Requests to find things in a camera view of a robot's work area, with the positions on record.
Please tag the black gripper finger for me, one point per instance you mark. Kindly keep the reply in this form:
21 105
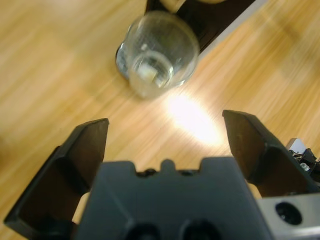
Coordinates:
67 162
252 150

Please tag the clear drinking glass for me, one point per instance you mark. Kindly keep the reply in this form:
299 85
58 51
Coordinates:
175 50

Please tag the white capsule coffee machine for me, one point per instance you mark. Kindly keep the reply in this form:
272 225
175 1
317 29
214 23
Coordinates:
207 25

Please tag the small white paper scrap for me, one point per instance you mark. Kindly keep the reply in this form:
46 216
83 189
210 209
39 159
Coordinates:
148 72

